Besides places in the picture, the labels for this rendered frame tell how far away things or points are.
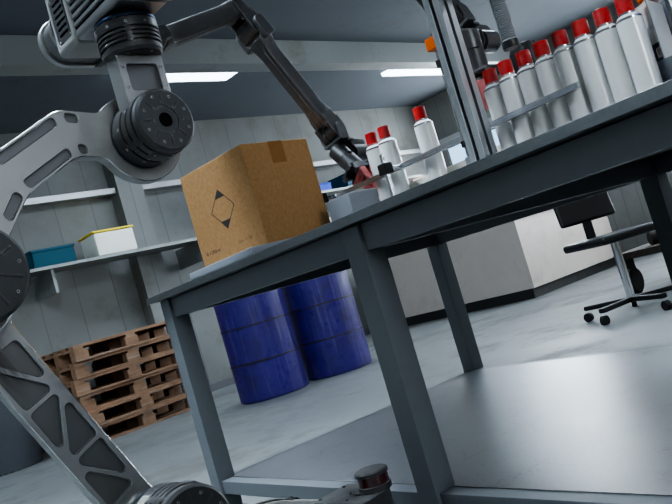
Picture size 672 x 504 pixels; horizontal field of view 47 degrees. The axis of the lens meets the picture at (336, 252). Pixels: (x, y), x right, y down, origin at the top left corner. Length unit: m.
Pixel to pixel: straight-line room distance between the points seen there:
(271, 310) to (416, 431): 4.71
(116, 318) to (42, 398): 6.79
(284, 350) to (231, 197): 4.31
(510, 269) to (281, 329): 3.28
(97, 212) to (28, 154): 6.90
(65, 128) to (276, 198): 0.61
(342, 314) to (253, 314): 0.80
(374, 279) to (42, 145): 0.73
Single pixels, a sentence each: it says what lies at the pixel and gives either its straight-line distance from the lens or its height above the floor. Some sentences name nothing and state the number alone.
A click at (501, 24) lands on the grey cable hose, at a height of 1.13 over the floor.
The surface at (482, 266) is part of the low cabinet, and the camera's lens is 8.95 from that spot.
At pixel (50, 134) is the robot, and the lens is 1.70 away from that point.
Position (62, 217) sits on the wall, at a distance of 8.38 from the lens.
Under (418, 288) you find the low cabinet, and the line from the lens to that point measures 9.59.
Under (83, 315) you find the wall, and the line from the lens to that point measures 8.24.
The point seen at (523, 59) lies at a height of 1.06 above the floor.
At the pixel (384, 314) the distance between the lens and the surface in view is 1.64.
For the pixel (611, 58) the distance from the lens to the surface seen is 1.70.
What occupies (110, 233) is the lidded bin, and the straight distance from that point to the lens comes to 7.92.
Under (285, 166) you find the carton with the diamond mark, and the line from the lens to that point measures 2.11.
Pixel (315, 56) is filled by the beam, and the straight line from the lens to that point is 7.84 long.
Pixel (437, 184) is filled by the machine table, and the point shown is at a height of 0.82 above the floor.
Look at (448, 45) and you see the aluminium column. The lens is 1.77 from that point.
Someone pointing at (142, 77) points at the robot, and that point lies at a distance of 1.76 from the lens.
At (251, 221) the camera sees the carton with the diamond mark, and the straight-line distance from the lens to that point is 2.04.
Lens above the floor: 0.69
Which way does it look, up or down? 3 degrees up
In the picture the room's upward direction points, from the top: 16 degrees counter-clockwise
